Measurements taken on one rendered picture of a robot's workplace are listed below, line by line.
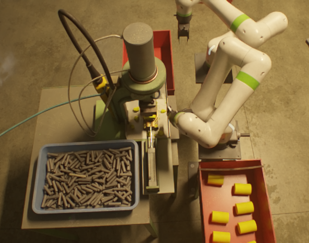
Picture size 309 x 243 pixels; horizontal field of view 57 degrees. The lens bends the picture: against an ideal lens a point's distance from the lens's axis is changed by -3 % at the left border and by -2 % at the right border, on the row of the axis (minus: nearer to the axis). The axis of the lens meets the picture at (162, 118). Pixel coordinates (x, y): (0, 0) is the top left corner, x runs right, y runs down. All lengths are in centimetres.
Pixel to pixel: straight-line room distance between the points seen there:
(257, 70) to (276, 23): 33
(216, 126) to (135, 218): 68
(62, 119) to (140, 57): 92
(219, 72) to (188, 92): 156
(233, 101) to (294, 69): 213
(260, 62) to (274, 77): 191
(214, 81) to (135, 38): 56
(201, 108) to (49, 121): 99
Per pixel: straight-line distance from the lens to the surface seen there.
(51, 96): 211
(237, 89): 143
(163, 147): 173
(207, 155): 181
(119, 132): 180
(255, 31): 159
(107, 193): 172
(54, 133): 197
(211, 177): 201
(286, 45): 368
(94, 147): 178
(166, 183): 167
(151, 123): 175
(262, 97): 318
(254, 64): 145
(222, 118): 142
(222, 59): 151
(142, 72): 131
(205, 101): 162
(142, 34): 120
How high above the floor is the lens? 261
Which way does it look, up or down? 63 degrees down
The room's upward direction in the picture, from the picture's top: 5 degrees counter-clockwise
